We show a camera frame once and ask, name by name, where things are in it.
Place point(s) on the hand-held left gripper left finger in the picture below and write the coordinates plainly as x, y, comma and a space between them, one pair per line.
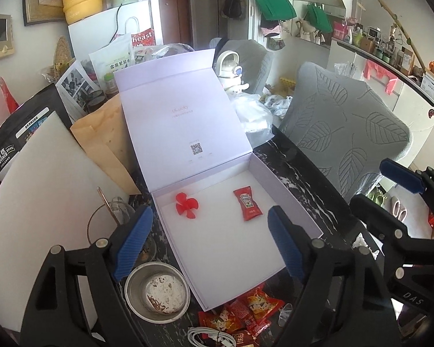
133, 245

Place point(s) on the jar with brown contents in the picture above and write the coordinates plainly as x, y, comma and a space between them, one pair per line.
110, 85

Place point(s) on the thin metal utensil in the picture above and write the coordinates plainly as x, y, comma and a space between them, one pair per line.
106, 204

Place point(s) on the small white carton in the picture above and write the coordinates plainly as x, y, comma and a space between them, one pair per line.
430, 85

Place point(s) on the white water bottle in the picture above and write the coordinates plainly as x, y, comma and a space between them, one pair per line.
228, 67

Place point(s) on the black oat bag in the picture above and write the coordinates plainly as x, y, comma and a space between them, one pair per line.
11, 151

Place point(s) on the pink slippers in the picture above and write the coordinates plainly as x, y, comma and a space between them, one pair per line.
398, 208

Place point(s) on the plain grey chair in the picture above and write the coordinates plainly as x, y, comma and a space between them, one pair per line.
253, 58

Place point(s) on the bamboo stick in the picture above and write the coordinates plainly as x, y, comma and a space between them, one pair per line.
390, 11

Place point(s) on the yellow pot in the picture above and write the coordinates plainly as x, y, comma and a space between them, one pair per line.
83, 3

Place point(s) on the black and white photo paper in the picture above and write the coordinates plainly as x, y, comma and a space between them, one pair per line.
74, 83

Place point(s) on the small clear plastic cup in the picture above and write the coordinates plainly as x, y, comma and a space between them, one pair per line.
284, 316

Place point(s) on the small red ketchup packet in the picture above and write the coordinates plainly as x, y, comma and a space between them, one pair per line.
247, 204

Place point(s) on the long red snack packet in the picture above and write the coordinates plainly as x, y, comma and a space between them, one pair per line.
244, 316

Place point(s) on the white foam board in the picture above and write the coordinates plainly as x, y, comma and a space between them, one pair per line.
39, 195

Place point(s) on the white cabinet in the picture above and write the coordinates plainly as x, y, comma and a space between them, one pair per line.
383, 97

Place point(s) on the grey leaf-pattern chair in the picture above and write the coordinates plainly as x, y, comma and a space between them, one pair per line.
329, 123

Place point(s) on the red and white bag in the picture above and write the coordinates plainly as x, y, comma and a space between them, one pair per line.
143, 39

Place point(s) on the clear glass cup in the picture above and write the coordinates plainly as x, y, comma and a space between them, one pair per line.
101, 224

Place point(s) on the crumpled white tissue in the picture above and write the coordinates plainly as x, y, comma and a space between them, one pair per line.
361, 244

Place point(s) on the woven straw fan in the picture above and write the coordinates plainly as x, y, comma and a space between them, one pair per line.
61, 50

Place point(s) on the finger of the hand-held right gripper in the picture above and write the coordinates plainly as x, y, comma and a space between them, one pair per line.
378, 215
401, 178

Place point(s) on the brown door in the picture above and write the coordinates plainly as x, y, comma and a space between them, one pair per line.
173, 11

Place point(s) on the small green tote bag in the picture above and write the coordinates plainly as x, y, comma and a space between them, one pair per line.
318, 18

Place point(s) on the dark red chocolate packet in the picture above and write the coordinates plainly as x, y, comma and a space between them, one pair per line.
244, 340

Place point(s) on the green slippers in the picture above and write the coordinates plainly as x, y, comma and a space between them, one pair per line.
378, 197

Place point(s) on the red plastic bag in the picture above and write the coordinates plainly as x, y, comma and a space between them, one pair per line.
7, 97

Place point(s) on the white gift box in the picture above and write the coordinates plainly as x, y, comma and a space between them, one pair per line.
209, 253

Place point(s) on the white rice bag green print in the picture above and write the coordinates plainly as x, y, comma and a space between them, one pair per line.
114, 61

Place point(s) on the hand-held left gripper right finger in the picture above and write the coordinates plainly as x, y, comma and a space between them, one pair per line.
285, 245

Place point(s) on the steel bowl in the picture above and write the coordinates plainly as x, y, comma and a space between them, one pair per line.
166, 292

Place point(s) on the white refrigerator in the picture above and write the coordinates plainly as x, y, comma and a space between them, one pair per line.
94, 32

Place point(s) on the white plastic bag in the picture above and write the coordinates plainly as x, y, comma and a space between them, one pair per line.
253, 115

